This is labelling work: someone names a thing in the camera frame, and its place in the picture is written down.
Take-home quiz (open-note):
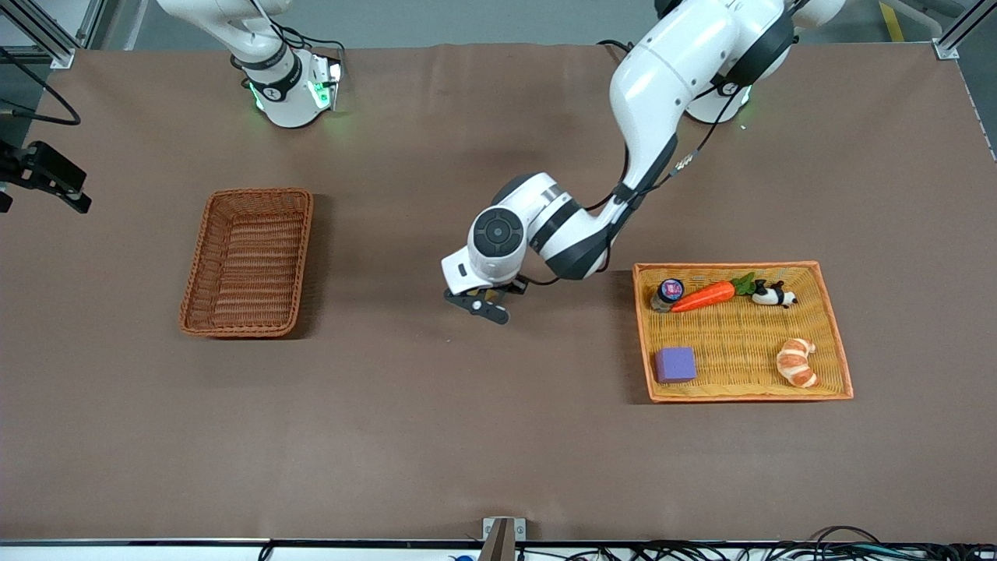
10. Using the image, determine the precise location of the metal bracket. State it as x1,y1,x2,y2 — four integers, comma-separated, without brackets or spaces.
482,517,527,561

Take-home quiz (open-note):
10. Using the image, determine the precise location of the brown wicker basket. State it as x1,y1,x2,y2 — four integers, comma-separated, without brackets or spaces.
178,188,315,339

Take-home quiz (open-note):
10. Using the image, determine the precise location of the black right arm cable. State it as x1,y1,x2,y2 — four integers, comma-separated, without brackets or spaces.
0,45,82,127

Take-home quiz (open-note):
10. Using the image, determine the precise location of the orange wicker tray basket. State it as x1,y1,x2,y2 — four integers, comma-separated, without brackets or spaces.
632,261,854,404

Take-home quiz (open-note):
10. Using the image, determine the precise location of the black cable bundle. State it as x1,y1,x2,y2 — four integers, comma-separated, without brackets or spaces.
514,526,997,561

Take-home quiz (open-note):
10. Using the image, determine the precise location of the metal arm base connector box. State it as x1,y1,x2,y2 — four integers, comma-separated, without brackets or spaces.
310,51,345,112

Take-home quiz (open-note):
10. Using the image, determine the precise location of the small jar pink lid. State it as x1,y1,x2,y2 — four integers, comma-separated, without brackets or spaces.
650,278,685,313

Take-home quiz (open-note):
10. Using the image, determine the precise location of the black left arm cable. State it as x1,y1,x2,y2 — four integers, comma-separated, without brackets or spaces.
584,74,739,213

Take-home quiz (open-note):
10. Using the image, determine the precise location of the toy croissant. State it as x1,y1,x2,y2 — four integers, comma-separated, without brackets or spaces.
776,337,820,389

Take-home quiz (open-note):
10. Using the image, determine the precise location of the orange toy carrot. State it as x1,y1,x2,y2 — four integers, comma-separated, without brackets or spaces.
670,273,758,314

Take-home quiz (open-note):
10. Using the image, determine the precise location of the purple cube block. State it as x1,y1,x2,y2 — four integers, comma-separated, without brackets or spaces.
654,346,698,384

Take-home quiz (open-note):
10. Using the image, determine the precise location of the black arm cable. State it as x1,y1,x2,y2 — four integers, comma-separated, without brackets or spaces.
0,45,82,127
584,74,739,213

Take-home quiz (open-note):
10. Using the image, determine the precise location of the black white panda toy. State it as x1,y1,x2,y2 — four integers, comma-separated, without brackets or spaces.
751,280,798,309

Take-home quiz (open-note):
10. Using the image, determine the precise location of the brown table cover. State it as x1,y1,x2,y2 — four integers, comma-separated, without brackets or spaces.
0,43,997,544

